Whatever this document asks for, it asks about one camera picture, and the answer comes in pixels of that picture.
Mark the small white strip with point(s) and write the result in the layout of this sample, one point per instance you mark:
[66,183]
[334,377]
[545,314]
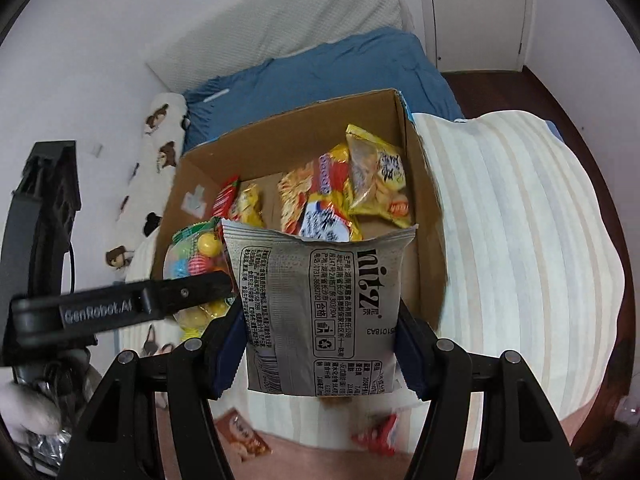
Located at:
[216,95]

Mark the white door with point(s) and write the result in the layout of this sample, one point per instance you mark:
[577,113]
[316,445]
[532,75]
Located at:
[480,10]

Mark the yellow panda snack packet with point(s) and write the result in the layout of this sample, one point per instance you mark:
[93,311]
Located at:
[250,205]

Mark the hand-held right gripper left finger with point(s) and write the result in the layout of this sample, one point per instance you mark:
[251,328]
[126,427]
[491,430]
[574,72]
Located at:
[227,355]

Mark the bear printed long pillow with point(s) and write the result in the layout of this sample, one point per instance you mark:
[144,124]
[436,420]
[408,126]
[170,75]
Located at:
[150,170]

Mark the long red snack packet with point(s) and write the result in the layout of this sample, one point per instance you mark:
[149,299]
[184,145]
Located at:
[226,200]

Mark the dark blue bed sheet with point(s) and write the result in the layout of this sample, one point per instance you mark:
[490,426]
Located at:
[325,70]

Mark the large red yellow noodle packet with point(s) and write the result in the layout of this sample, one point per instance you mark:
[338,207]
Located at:
[320,195]

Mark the yellow chips packet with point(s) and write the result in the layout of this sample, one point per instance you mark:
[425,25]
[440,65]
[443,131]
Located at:
[375,180]

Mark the cardboard box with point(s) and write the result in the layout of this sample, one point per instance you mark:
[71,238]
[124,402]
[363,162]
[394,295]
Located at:
[300,125]

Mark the white pillow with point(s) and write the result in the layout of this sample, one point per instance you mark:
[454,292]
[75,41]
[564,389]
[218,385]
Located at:
[275,25]

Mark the grey snack packet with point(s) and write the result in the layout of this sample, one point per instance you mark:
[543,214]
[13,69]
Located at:
[320,310]

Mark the colourful candy ball bag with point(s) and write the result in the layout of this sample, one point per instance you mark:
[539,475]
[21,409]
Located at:
[195,250]

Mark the person's left forearm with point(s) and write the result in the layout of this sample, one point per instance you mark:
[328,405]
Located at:
[27,405]

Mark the red triangular snack packet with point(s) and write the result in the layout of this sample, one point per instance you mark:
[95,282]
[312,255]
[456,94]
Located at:
[375,437]

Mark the brown snack packet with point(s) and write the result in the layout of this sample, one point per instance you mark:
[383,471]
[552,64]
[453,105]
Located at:
[245,440]

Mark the cat printed blanket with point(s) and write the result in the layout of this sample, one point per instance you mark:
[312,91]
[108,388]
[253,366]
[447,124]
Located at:
[500,260]

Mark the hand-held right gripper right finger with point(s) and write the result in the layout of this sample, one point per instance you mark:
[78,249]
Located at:
[410,355]

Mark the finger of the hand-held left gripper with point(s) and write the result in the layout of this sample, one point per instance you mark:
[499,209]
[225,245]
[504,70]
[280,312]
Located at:
[125,302]

